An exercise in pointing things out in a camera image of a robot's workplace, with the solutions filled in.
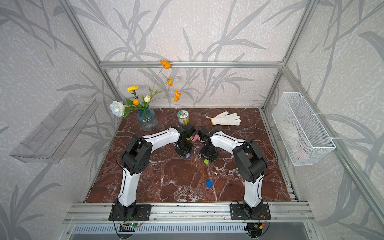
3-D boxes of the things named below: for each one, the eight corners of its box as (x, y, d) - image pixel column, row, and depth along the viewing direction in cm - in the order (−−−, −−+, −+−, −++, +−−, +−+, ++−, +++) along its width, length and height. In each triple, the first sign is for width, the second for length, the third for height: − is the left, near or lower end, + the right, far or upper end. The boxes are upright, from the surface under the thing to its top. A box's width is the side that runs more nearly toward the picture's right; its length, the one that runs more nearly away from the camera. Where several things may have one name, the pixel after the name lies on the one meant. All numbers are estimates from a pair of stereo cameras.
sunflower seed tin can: (178, 126, 112) (176, 118, 105) (179, 118, 117) (177, 110, 110) (188, 126, 112) (188, 118, 105) (189, 118, 117) (188, 110, 110)
